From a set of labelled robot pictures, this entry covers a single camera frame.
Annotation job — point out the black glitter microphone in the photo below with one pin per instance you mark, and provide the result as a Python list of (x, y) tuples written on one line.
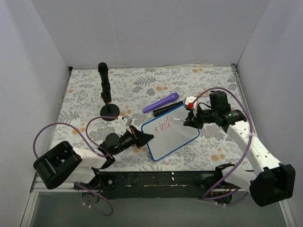
[(166, 109)]

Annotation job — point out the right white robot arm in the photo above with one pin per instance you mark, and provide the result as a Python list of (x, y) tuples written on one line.
[(258, 172)]

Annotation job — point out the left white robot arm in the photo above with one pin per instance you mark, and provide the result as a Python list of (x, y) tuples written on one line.
[(65, 163)]

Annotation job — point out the blue framed whiteboard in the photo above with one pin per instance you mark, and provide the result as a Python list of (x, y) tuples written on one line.
[(169, 133)]

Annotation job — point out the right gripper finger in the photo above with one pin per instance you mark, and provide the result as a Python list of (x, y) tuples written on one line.
[(190, 117), (197, 125)]

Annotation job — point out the black microphone on stand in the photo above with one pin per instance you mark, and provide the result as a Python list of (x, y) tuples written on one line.
[(109, 111)]

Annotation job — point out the floral table mat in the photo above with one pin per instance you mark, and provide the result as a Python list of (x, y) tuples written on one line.
[(132, 89)]

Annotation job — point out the red whiteboard marker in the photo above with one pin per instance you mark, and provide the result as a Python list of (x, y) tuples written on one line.
[(177, 119)]

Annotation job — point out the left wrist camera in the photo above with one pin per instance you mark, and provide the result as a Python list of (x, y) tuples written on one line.
[(126, 121)]

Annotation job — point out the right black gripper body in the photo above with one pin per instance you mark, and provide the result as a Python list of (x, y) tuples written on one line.
[(196, 117)]

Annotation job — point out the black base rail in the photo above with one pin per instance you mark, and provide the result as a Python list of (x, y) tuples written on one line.
[(150, 184)]

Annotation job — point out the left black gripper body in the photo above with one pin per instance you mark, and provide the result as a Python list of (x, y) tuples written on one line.
[(136, 138)]

